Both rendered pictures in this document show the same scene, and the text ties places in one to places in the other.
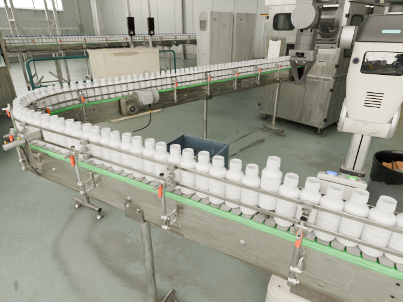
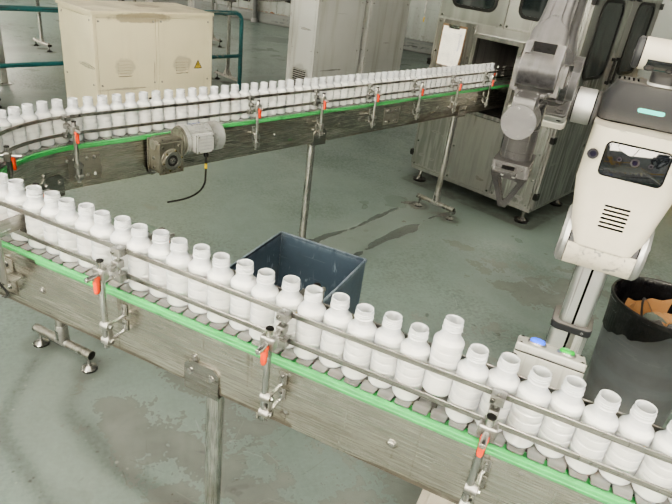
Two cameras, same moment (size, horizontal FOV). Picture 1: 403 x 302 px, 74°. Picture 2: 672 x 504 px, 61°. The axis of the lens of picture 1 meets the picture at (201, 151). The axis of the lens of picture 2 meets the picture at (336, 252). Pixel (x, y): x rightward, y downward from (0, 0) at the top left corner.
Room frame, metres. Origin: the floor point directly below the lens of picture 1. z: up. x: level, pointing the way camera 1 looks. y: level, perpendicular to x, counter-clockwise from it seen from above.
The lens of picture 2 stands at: (-0.18, 0.14, 1.79)
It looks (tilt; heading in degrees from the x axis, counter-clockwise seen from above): 28 degrees down; 353
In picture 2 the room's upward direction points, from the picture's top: 8 degrees clockwise
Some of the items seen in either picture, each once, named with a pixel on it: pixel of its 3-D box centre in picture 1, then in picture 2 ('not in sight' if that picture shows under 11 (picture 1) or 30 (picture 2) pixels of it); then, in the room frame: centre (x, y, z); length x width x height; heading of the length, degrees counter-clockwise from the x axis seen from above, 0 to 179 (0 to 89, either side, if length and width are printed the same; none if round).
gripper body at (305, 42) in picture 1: (305, 42); (517, 146); (0.81, -0.29, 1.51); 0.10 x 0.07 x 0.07; 151
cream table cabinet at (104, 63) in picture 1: (127, 82); (140, 78); (5.10, 1.40, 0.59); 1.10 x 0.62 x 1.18; 133
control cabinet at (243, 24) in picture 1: (237, 50); (373, 26); (7.82, -0.98, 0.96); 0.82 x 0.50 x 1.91; 133
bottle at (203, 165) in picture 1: (203, 174); (336, 329); (0.80, -0.01, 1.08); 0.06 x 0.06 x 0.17
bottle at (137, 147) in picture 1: (138, 156); (220, 287); (0.94, 0.25, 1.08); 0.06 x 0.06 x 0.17
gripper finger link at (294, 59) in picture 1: (301, 68); (508, 181); (0.81, -0.30, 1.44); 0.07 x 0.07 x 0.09; 61
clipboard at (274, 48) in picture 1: (273, 50); (450, 45); (4.61, -1.17, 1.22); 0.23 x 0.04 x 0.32; 43
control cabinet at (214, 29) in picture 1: (214, 52); (326, 26); (7.21, -0.32, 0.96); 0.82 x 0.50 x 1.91; 133
